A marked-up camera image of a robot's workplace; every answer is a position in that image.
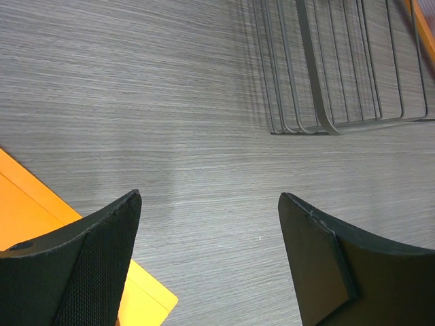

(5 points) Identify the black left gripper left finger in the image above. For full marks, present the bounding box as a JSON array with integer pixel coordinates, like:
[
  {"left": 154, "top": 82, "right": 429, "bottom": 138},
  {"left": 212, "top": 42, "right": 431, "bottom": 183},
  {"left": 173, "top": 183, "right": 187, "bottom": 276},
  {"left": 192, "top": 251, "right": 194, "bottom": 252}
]
[{"left": 1, "top": 189, "right": 142, "bottom": 325}]

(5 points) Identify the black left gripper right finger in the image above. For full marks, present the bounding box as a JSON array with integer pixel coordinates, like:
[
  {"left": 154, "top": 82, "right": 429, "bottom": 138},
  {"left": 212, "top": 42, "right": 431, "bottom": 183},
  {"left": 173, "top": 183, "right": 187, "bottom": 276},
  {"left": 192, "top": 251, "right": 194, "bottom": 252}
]
[{"left": 278, "top": 193, "right": 434, "bottom": 325}]

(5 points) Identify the black wire dish rack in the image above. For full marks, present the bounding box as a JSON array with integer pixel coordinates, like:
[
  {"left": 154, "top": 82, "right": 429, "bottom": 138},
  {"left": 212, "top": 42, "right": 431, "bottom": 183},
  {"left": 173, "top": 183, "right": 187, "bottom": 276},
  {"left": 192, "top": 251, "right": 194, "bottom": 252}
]
[{"left": 249, "top": 1, "right": 434, "bottom": 136}]

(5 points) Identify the orange wooden book rack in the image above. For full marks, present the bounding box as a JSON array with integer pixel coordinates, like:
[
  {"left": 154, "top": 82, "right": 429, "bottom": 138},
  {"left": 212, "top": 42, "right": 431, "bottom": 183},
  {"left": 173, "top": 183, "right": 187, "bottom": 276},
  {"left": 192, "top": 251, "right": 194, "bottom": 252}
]
[{"left": 405, "top": 1, "right": 434, "bottom": 78}]

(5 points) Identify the orange envelope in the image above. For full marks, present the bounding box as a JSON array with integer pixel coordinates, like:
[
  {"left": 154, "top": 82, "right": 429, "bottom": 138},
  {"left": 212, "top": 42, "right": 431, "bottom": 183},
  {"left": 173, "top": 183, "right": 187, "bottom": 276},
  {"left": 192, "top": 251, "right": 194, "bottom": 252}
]
[{"left": 1, "top": 150, "right": 178, "bottom": 325}]

